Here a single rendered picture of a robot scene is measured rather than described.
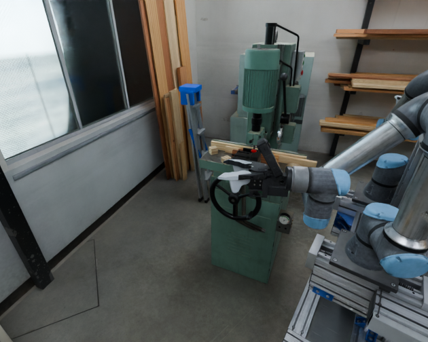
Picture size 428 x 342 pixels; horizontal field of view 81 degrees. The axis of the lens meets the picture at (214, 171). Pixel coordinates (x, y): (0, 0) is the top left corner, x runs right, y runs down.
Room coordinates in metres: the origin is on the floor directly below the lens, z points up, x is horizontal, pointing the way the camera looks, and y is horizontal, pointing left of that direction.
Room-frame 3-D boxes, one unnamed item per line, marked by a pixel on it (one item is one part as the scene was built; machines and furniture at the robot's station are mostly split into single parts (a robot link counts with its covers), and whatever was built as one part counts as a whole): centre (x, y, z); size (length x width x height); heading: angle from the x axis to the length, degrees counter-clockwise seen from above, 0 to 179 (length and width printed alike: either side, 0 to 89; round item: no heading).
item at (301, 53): (1.63, -0.50, 1.40); 0.10 x 0.06 x 0.16; 156
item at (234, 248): (1.51, -0.29, 0.36); 0.58 x 0.45 x 0.71; 156
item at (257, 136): (1.41, -0.26, 1.03); 0.14 x 0.07 x 0.09; 156
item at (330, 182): (0.60, -0.32, 1.21); 0.11 x 0.08 x 0.09; 81
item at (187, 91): (2.27, 0.16, 0.58); 0.27 x 0.25 x 1.16; 72
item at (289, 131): (1.50, -0.46, 1.02); 0.09 x 0.07 x 0.12; 66
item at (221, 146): (1.41, -0.26, 0.93); 0.60 x 0.02 x 0.05; 66
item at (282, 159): (1.36, -0.33, 0.92); 0.55 x 0.02 x 0.04; 66
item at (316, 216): (0.62, -0.32, 1.11); 0.11 x 0.08 x 0.11; 171
